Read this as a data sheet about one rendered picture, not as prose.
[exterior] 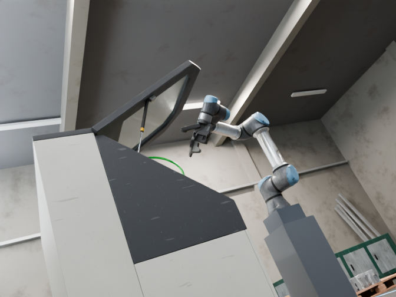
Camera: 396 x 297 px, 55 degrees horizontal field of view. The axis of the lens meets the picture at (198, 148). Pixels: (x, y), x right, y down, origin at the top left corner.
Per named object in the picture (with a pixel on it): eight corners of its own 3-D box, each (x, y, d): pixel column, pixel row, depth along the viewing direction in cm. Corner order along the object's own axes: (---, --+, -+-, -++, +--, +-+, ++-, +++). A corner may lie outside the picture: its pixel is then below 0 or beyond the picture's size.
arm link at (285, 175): (284, 192, 241) (247, 124, 263) (304, 181, 234) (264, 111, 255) (276, 192, 232) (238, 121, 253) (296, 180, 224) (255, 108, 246)
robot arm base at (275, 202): (283, 214, 244) (277, 200, 248) (296, 204, 232) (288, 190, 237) (265, 219, 237) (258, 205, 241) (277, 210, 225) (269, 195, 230)
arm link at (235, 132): (236, 133, 268) (191, 121, 231) (248, 124, 262) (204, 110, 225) (243, 147, 263) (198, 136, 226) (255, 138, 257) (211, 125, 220)
